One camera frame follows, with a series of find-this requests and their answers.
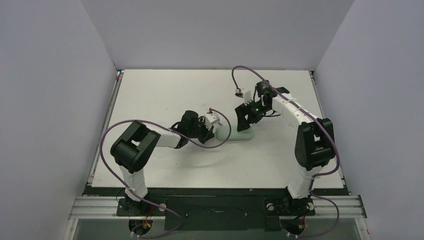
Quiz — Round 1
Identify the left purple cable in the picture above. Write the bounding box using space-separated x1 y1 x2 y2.
98 107 232 239

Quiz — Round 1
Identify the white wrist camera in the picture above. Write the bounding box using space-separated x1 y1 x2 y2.
239 88 253 105
203 112 220 130

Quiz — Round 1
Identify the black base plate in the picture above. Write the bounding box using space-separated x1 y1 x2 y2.
116 195 316 232

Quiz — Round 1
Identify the aluminium frame rail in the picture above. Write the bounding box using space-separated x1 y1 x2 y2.
69 195 366 220

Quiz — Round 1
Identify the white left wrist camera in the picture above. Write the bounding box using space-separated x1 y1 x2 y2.
203 112 220 130

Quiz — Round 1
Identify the mint green umbrella case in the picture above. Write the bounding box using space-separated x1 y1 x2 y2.
215 125 255 142

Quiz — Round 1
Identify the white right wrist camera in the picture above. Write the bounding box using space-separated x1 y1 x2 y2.
239 88 253 105

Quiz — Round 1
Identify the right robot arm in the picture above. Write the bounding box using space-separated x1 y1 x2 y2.
235 81 336 199

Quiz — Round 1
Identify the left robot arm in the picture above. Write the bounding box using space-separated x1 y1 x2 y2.
110 110 220 202

